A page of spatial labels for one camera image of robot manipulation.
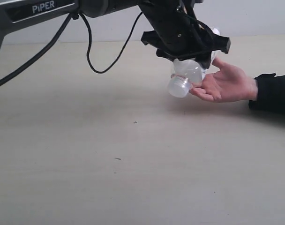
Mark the clear bottle fruit label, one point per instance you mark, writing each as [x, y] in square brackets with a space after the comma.
[183, 75]

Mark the black sleeved forearm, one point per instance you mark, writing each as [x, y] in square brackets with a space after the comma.
[271, 94]

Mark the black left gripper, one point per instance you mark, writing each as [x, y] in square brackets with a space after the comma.
[178, 34]

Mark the open bare human hand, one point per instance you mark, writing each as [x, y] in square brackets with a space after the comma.
[229, 84]

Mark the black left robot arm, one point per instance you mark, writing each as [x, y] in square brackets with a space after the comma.
[19, 14]

